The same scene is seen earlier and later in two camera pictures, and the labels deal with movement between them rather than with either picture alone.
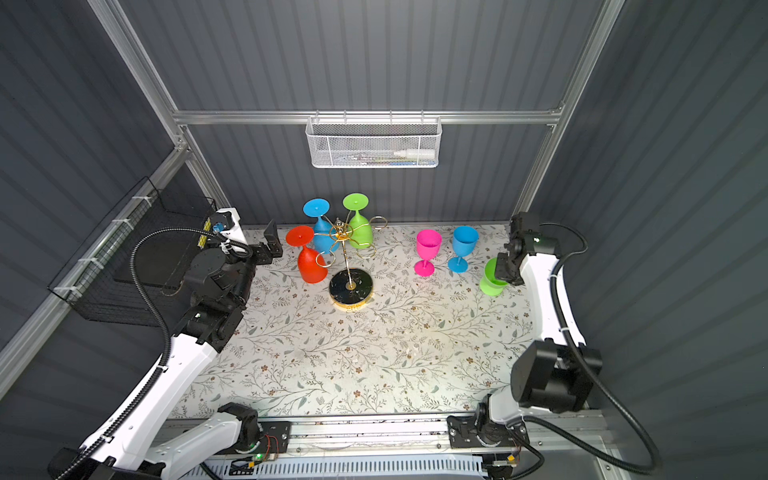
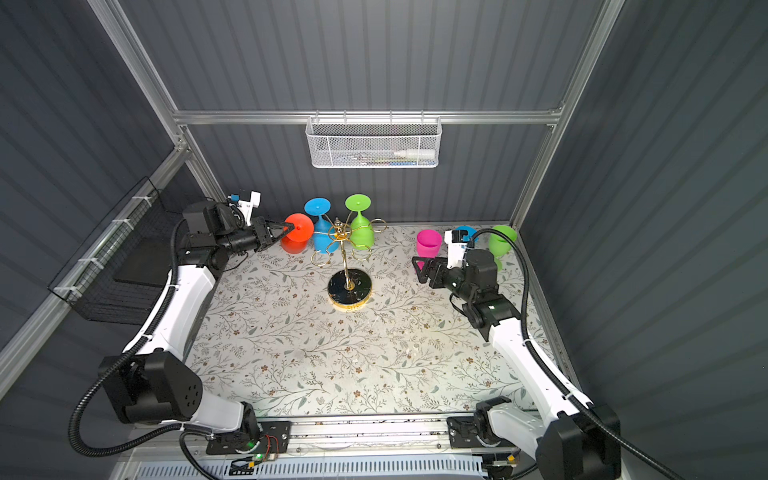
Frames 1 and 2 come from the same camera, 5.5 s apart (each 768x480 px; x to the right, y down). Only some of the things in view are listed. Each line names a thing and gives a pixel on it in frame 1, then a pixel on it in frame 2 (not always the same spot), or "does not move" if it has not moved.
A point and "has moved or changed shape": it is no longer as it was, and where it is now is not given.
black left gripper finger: (272, 236) -> (287, 226)
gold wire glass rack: (350, 289) does not move
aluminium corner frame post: (156, 95) does not move
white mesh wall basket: (374, 142) does not move
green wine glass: (360, 229) does not move
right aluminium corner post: (606, 18) does not move
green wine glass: (489, 283) has moved or changed shape
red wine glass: (311, 267) has moved or changed shape
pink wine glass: (428, 244) does not move
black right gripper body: (503, 270) -> (445, 278)
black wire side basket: (135, 267) does not move
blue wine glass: (326, 238) does not move
